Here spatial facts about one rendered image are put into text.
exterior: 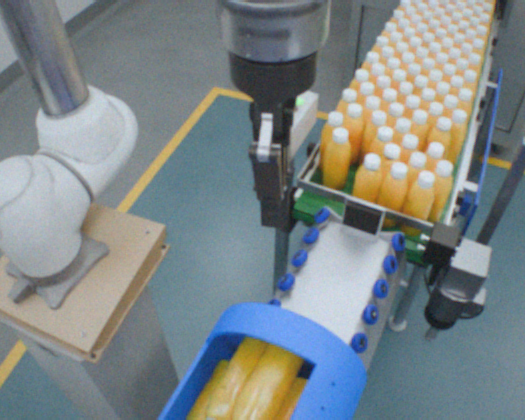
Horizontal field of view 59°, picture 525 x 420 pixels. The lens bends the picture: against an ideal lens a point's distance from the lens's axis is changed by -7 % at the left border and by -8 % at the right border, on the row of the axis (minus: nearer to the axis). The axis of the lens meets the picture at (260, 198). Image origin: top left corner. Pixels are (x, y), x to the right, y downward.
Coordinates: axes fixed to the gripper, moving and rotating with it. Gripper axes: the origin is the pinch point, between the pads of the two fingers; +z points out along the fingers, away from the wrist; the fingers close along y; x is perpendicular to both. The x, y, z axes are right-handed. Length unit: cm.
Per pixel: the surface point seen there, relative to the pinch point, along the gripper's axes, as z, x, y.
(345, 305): 59, 13, -23
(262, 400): 33.0, -0.2, 11.0
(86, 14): 146, -207, -309
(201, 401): 43.5, -11.4, 9.5
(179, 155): 154, -81, -161
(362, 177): 48, 14, -53
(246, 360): 37.5, -4.4, 2.9
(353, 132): 51, 11, -73
